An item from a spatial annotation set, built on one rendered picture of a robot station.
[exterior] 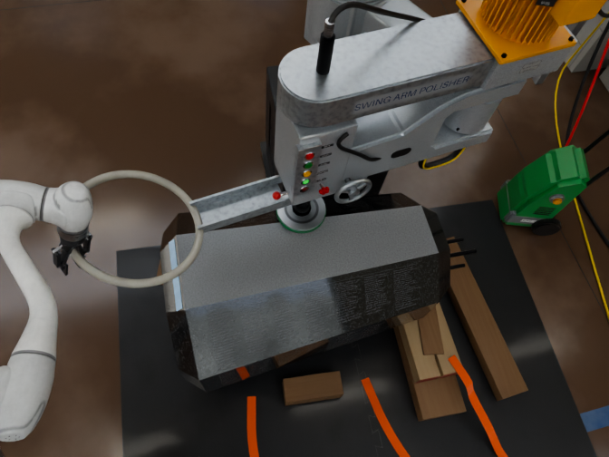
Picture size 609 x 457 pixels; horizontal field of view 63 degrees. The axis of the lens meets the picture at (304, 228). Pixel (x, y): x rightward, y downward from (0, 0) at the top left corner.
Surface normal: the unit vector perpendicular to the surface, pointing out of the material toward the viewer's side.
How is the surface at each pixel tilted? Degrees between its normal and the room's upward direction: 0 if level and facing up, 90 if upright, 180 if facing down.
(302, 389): 0
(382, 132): 4
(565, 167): 34
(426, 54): 0
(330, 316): 45
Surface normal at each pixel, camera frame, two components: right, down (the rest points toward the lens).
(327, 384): 0.08, -0.44
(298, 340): 0.24, 0.30
